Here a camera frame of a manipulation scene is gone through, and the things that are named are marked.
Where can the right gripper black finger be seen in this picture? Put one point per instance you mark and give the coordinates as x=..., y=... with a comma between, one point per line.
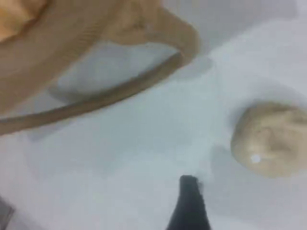
x=189, y=206

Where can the pale egg yolk pastry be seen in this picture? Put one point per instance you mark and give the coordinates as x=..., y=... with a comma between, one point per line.
x=271, y=141

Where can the brown burlap tote bag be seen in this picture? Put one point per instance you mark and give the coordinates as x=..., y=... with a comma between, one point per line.
x=62, y=40

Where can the long ridged orange bread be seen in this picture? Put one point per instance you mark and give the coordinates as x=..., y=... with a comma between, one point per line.
x=14, y=19

